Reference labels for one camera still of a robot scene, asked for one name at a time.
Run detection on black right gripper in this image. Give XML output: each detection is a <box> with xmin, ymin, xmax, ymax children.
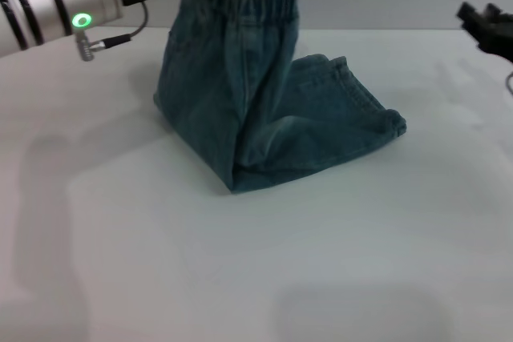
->
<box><xmin>456</xmin><ymin>1</ymin><xmax>513</xmax><ymax>65</ymax></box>

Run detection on blue denim shorts with cartoon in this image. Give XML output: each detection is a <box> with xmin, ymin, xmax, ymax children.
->
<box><xmin>152</xmin><ymin>0</ymin><xmax>408</xmax><ymax>195</ymax></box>

